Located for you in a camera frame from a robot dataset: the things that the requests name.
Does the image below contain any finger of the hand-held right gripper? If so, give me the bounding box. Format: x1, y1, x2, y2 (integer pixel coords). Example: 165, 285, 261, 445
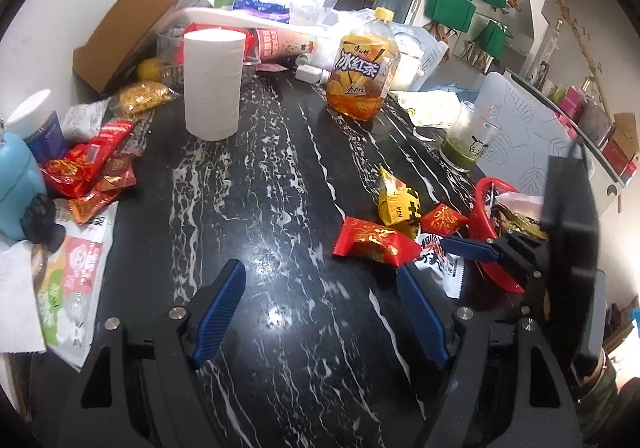
442, 233, 549, 279
522, 275, 551, 321

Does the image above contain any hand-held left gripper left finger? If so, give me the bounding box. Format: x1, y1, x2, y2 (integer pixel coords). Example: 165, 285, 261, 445
60, 258, 247, 448

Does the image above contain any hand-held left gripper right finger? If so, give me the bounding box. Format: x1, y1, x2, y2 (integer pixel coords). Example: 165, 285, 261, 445
396, 265, 586, 448

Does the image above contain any white peanut snack packet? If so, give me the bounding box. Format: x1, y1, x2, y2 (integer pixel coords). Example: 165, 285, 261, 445
414, 235, 467, 299

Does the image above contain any small red candy packet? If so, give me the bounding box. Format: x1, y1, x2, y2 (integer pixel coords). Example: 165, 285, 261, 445
419, 202, 470, 237

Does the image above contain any red plastic basket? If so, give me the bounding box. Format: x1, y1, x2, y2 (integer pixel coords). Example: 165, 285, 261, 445
467, 176, 527, 293

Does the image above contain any brown cereal packet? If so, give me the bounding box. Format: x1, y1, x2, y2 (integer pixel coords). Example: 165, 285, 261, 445
492, 204, 549, 242

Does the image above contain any yellow peanut packet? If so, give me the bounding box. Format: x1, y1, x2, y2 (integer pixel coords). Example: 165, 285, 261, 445
377, 164, 422, 239

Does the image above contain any large red gold candy packet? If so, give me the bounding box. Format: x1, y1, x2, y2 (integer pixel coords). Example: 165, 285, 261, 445
332, 216, 422, 265

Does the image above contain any white cabinet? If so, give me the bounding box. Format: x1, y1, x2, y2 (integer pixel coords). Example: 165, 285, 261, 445
505, 68, 631, 213

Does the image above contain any red box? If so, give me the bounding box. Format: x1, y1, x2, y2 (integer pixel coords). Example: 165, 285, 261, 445
602, 138, 638, 176

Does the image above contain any glass mug with green drink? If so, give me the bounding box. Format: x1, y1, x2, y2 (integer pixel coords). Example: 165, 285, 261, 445
439, 100, 502, 173

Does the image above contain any chair with grey leaf cover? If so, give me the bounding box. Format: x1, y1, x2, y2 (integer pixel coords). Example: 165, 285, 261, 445
472, 72, 596, 209

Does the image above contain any small cardboard box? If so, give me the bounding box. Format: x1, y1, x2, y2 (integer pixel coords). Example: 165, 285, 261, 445
612, 113, 640, 149

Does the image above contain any pink box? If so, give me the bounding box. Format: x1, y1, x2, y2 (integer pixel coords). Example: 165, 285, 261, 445
557, 88, 583, 121

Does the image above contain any yellow dotted paper bag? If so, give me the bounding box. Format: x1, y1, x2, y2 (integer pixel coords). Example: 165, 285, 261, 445
397, 90, 476, 141

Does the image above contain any pink green printed pouch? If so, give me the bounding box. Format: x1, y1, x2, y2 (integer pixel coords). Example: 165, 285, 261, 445
35, 200, 118, 371

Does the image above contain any orange snack packet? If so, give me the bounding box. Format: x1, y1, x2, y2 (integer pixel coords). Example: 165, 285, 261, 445
67, 188, 121, 226
97, 160, 138, 191

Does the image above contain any black hair clip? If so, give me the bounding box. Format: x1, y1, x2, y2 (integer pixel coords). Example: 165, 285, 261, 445
22, 193, 66, 245

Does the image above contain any long red snack packet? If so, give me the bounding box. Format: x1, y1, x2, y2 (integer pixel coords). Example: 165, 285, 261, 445
85, 119, 138, 179

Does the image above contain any white paper tissue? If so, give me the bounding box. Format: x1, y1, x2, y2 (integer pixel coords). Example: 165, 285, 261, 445
0, 240, 48, 354

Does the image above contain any bamboo stick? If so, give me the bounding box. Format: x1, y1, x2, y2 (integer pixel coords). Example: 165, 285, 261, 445
552, 0, 626, 213

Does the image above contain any iced tea bottle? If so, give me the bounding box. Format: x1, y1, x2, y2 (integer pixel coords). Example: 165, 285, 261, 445
326, 6, 399, 123

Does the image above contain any crumpled red snack packet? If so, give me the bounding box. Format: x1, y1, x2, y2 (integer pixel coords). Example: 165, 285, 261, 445
40, 145, 101, 199

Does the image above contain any yellow snack bag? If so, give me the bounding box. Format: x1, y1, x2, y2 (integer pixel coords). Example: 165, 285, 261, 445
111, 80, 178, 116

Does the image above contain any paper towel roll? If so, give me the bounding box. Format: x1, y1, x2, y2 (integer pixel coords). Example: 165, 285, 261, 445
182, 29, 247, 139

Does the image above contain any silver white crumpled packet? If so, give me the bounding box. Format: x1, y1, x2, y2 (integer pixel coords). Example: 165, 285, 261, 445
60, 98, 113, 141

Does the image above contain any light blue round gadget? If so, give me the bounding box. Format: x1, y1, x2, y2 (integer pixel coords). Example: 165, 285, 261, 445
0, 120, 48, 243

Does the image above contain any large green tote bag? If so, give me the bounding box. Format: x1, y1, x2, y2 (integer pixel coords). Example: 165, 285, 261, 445
425, 0, 476, 32

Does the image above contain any yellow lemon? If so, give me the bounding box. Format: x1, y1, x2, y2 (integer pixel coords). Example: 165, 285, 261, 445
136, 58, 163, 83

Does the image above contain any dark jar with white lid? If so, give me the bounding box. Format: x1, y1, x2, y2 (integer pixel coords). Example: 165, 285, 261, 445
6, 88, 68, 163

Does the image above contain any pink paper cup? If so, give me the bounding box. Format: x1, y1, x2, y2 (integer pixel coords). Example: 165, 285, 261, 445
255, 28, 321, 62

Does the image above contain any white long tray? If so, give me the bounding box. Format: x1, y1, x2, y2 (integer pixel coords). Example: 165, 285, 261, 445
170, 8, 331, 36

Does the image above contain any blue snack packet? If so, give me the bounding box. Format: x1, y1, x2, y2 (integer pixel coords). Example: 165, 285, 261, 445
232, 0, 292, 24

